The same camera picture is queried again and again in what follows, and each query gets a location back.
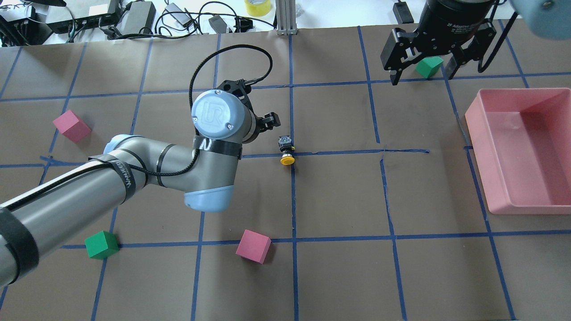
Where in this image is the aluminium frame post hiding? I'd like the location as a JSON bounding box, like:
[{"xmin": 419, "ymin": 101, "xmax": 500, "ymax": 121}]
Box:
[{"xmin": 275, "ymin": 0, "xmax": 298, "ymax": 35}]

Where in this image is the pink cube far side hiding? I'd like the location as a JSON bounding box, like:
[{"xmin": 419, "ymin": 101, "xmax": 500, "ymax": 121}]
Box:
[{"xmin": 53, "ymin": 110, "xmax": 92, "ymax": 144}]

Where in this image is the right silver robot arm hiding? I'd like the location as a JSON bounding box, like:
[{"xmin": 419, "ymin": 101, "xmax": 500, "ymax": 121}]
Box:
[{"xmin": 380, "ymin": 0, "xmax": 571, "ymax": 85}]

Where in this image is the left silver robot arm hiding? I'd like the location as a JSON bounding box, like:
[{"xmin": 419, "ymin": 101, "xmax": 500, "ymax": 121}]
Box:
[{"xmin": 0, "ymin": 89, "xmax": 280, "ymax": 286}]

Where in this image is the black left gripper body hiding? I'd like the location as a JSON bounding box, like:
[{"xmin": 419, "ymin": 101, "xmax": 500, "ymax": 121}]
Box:
[{"xmin": 243, "ymin": 107, "xmax": 260, "ymax": 144}]

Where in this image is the pink cube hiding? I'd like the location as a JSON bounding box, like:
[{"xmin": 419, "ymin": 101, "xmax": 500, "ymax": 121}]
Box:
[
  {"xmin": 53, "ymin": 110, "xmax": 92, "ymax": 144},
  {"xmin": 235, "ymin": 230, "xmax": 272, "ymax": 264}
]

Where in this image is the large black power brick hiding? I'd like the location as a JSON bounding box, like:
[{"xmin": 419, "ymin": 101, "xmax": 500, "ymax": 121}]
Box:
[{"xmin": 120, "ymin": 1, "xmax": 156, "ymax": 35}]

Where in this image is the black power adapter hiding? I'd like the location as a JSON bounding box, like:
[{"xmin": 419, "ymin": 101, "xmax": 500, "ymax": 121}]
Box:
[{"xmin": 392, "ymin": 0, "xmax": 414, "ymax": 24}]

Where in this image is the green cube near bin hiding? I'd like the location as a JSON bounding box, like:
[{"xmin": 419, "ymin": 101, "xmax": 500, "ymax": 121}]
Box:
[{"xmin": 415, "ymin": 56, "xmax": 444, "ymax": 79}]

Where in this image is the pink cube centre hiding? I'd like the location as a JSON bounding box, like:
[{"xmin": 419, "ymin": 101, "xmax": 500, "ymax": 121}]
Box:
[{"xmin": 235, "ymin": 230, "xmax": 272, "ymax": 264}]

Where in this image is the green cube far side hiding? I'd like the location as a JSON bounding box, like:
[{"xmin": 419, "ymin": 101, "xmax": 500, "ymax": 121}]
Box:
[{"xmin": 84, "ymin": 231, "xmax": 120, "ymax": 260}]

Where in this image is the pink plastic bin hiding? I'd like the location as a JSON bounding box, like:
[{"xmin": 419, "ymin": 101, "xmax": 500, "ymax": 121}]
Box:
[{"xmin": 465, "ymin": 88, "xmax": 571, "ymax": 215}]

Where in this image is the yellow tape roll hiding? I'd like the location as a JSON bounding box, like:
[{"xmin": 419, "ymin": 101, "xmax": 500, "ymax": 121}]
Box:
[{"xmin": 244, "ymin": 0, "xmax": 272, "ymax": 17}]

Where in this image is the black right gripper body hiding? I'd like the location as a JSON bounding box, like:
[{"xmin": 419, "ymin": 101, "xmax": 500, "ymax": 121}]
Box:
[{"xmin": 415, "ymin": 0, "xmax": 494, "ymax": 58}]

